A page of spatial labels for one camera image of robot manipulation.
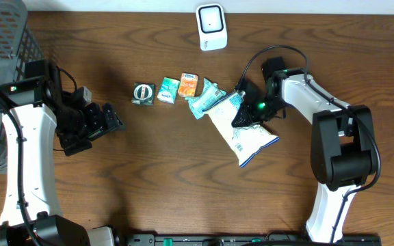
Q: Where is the teal tissue pack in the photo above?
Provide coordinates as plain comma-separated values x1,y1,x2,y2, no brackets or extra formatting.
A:
157,77,180,104

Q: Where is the orange tissue pack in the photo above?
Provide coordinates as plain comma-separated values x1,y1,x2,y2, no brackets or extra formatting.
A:
178,73,198,97

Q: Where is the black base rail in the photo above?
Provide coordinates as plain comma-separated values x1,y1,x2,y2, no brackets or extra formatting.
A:
125,233,382,246

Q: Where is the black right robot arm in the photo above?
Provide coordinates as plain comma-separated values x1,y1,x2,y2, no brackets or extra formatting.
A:
232,57,381,243

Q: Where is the yellow snack chip bag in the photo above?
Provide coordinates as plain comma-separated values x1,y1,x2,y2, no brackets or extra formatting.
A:
204,92,279,168

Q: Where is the dark green round-label box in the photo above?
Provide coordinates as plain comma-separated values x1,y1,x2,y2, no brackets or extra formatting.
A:
131,83,155,106

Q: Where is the mint green pack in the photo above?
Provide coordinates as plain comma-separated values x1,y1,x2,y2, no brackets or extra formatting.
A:
185,78,226,120

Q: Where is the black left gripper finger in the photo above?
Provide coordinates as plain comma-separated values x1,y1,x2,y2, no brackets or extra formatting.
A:
102,103,126,132
88,131,106,141

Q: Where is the white barcode scanner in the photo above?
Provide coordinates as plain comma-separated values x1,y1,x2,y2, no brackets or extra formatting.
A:
196,3,228,51

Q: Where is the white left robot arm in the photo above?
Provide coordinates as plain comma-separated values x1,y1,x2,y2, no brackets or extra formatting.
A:
0,59,125,245

